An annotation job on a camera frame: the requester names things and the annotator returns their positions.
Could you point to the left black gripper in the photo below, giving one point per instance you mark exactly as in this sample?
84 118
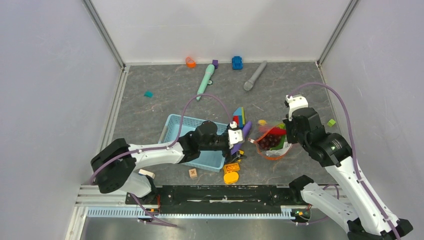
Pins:
227 153

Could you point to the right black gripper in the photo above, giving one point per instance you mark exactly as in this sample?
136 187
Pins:
290 139

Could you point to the light blue plastic basket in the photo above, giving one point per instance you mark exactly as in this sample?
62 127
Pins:
177 127

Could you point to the red toy chili pepper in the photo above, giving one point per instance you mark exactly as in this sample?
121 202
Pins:
273 131

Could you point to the clear orange zip bag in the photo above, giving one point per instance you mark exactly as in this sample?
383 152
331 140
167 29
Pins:
271 154

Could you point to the yellow toy corn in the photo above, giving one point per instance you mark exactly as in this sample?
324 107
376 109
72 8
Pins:
262 122

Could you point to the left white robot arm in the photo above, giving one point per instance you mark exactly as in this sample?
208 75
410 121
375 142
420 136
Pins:
115 167

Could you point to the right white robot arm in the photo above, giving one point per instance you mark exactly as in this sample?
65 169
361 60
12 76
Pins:
368 218

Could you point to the green small cube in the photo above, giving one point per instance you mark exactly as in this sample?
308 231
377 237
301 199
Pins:
331 122

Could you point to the wooden cube with X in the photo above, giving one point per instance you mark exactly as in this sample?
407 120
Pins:
192 173

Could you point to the multicolour stacked brick block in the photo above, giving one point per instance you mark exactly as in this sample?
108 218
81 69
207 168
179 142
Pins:
239 117

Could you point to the orange lego brick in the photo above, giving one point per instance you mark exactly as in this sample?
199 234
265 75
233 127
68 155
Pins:
231 167

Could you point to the purple toy cylinder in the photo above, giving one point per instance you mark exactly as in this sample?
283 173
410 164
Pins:
245 132

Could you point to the yellow oval toy block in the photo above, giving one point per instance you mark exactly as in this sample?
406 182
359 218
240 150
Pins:
230 177

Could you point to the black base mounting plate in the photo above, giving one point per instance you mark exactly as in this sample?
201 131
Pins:
222 199

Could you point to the grey toy microphone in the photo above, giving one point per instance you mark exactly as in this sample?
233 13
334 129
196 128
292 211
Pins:
249 84

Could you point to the mint green toy pen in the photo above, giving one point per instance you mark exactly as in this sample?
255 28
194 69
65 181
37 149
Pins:
206 78

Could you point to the white yellow striped block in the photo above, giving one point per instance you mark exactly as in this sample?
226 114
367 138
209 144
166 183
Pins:
146 173

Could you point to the teal small block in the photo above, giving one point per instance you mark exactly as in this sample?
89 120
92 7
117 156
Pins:
148 94

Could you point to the small purple block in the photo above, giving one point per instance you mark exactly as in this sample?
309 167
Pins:
215 63

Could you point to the blue toy car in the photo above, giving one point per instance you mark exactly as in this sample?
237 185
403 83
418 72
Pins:
237 63

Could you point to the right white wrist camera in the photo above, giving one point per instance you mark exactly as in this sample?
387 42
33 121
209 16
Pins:
294 103

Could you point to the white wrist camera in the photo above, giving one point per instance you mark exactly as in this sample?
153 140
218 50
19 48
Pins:
294 103
235 134

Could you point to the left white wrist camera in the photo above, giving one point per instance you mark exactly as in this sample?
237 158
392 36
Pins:
235 134

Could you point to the light blue cable comb rail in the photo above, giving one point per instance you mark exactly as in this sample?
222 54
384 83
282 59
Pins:
136 212

